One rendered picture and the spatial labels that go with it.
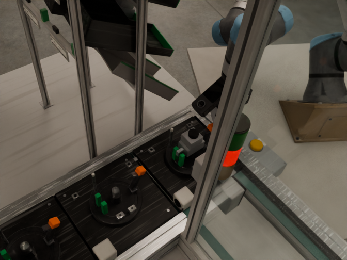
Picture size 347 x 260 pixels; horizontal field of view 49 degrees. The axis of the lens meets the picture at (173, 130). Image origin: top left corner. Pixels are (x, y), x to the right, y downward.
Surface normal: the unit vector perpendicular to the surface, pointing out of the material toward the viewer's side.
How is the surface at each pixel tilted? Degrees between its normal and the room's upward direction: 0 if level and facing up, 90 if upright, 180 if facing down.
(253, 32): 90
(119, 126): 0
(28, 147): 0
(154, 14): 0
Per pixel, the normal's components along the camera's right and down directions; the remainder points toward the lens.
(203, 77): 0.09, -0.62
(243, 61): -0.78, 0.44
